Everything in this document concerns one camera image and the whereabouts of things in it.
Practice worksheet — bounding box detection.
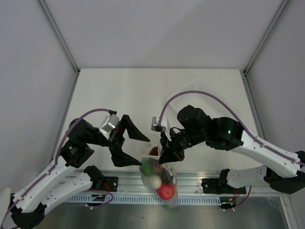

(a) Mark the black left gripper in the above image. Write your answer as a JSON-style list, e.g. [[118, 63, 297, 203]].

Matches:
[[86, 114, 151, 166]]

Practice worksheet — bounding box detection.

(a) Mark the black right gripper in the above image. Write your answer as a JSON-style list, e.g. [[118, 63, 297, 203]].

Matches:
[[159, 128, 206, 164]]

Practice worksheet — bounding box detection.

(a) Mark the dark red apple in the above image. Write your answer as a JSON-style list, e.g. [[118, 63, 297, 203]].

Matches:
[[149, 146, 159, 156]]

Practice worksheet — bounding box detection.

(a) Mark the dark purple fruit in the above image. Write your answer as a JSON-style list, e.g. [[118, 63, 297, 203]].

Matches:
[[159, 167, 174, 184]]

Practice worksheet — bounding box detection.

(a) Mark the clear zip top bag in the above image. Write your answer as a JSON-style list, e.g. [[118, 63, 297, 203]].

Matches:
[[139, 146, 180, 208]]

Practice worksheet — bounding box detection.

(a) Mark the green lime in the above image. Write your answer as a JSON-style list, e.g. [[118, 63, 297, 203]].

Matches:
[[139, 158, 154, 177]]

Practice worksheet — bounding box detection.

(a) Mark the white radish with leaves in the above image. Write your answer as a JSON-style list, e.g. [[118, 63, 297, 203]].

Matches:
[[148, 175, 162, 189]]

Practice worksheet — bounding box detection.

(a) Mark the red tomato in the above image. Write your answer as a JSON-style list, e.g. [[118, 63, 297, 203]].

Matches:
[[156, 184, 175, 200]]

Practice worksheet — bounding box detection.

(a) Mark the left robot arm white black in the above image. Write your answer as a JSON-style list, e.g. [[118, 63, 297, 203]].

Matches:
[[9, 111, 150, 229]]

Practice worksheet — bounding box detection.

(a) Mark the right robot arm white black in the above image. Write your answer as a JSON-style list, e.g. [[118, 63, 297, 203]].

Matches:
[[152, 105, 305, 194]]

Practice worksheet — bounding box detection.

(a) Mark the white plastic basket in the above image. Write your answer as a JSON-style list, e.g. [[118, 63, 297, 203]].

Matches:
[[168, 79, 236, 120]]

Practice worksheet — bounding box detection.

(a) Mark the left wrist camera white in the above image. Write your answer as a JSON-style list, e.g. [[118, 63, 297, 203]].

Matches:
[[99, 114, 119, 135]]

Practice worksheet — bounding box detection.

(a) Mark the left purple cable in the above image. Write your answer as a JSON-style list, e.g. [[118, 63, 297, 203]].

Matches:
[[0, 108, 117, 222]]

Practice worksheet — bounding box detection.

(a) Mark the purple cable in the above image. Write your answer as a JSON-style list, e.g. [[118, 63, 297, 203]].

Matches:
[[158, 91, 305, 167], [0, 108, 117, 222]]

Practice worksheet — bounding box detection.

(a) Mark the aluminium mounting rail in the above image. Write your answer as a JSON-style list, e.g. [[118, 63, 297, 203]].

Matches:
[[30, 169, 292, 198]]

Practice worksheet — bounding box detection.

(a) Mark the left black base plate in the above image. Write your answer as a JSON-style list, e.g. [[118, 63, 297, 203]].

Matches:
[[101, 177, 119, 192]]

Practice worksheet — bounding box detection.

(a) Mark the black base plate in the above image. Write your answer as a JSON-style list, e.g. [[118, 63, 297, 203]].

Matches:
[[101, 177, 119, 192], [201, 178, 246, 195]]

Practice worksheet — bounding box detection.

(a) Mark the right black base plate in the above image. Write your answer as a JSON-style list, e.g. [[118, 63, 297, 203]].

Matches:
[[201, 178, 246, 195]]

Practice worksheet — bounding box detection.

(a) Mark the white slotted cable duct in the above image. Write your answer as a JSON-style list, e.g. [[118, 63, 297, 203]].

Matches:
[[64, 193, 221, 206]]

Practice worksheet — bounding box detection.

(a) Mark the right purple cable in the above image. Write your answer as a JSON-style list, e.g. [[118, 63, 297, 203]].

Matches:
[[158, 91, 305, 167]]

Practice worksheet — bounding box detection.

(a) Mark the left aluminium frame post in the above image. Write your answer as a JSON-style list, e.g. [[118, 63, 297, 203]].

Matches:
[[36, 0, 80, 74]]

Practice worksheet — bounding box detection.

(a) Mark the aluminium frame post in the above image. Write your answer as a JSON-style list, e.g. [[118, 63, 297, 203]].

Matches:
[[243, 0, 293, 77], [36, 0, 80, 74]]

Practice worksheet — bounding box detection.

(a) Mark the right aluminium frame post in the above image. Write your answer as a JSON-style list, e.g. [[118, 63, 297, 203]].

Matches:
[[243, 0, 293, 77]]

